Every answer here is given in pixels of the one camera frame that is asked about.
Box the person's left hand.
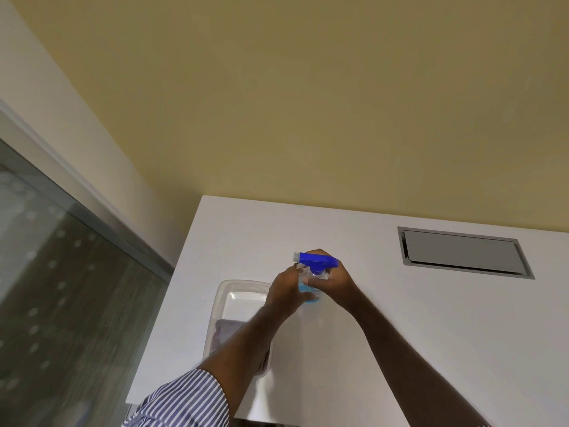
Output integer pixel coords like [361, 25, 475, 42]
[264, 264, 320, 319]

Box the clear plastic tray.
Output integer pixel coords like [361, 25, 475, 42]
[203, 279, 273, 377]

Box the purple cleaning cloth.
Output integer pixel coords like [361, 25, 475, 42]
[210, 319, 246, 354]

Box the person's right hand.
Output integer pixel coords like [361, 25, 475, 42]
[303, 249, 362, 313]

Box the blue trigger spray bottle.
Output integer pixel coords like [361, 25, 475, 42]
[293, 251, 340, 305]

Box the glass partition with metal frame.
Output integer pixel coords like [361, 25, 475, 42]
[0, 98, 175, 427]

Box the person's right forearm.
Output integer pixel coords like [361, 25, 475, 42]
[342, 291, 490, 427]

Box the grey table cable hatch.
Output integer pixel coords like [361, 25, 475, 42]
[397, 226, 535, 280]

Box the person's left forearm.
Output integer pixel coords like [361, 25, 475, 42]
[197, 302, 296, 416]

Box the striped shirt sleeve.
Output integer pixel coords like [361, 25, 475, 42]
[122, 368, 231, 427]

